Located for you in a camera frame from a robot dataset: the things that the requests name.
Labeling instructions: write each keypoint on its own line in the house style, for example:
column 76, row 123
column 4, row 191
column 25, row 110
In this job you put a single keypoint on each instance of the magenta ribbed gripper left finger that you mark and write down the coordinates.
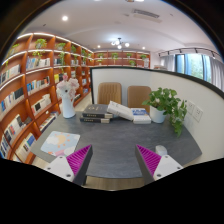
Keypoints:
column 73, row 167

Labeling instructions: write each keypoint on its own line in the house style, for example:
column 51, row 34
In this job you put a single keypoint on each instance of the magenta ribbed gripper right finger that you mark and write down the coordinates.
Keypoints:
column 153, row 166

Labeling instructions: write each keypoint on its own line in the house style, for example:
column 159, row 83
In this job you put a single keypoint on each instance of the white computer mouse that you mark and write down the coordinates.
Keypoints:
column 161, row 150

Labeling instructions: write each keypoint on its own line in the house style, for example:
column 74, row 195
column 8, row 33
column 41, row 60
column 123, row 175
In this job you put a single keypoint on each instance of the colourful cartoon mouse pad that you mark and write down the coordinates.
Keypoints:
column 60, row 143

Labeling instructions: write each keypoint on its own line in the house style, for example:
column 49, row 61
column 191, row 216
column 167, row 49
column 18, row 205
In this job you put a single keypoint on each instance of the lower dark hardcover book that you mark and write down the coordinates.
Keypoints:
column 94, row 120

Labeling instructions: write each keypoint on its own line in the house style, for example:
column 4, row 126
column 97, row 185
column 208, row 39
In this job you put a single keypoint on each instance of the dark hardcover book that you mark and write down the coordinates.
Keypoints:
column 97, row 111
column 94, row 120

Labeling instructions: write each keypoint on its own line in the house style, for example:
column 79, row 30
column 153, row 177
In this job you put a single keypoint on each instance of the white flat book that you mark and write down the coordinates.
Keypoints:
column 144, row 119

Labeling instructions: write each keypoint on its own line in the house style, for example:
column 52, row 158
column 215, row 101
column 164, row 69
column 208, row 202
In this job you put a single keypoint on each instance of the blue and white book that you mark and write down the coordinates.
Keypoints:
column 139, row 112

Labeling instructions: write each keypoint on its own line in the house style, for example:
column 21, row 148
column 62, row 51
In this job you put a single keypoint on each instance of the upper dark hardcover book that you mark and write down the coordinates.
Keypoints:
column 97, row 111

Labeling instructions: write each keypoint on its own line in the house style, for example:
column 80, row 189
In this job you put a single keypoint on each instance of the potted green pothos plant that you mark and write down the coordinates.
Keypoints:
column 166, row 101

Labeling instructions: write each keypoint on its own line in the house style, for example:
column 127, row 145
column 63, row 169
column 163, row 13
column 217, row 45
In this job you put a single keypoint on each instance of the white leaning book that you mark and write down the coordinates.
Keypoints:
column 120, row 110

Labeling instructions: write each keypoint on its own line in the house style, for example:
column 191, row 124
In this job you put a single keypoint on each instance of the right tan chair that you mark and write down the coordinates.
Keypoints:
column 136, row 95

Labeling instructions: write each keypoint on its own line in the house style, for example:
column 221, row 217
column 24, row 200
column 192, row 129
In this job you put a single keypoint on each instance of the tan chair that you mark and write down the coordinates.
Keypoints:
column 109, row 91
column 136, row 95

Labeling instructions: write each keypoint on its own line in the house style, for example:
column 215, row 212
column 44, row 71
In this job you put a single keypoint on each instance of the white vase with pink flowers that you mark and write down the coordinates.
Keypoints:
column 66, row 89

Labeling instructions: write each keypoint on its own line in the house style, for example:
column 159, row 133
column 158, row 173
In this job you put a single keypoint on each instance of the left tan chair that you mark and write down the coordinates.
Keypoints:
column 109, row 91

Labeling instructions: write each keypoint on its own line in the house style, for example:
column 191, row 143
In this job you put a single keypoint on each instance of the grey window curtain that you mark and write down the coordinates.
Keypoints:
column 217, row 73

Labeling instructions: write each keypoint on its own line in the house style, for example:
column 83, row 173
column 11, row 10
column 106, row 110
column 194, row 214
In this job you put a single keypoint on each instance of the ceiling chandelier lamp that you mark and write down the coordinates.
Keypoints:
column 118, row 43

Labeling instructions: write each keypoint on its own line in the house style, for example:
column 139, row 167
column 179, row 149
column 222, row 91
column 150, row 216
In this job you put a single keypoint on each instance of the ceiling air conditioner vent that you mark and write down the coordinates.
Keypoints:
column 145, row 13

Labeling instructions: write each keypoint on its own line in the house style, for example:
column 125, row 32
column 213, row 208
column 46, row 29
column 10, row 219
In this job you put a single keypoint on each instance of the white wall socket right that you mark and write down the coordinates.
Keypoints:
column 197, row 114

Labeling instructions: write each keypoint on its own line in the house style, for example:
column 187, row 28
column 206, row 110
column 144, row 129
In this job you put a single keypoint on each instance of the white wall socket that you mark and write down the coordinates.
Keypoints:
column 197, row 114
column 190, row 107

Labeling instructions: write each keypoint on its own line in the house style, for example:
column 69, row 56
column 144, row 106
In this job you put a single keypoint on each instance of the white wall socket left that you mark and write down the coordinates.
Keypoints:
column 190, row 107

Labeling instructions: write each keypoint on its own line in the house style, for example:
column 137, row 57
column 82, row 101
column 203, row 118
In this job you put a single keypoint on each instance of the orange wooden bookshelf wall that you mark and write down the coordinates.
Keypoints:
column 33, row 66

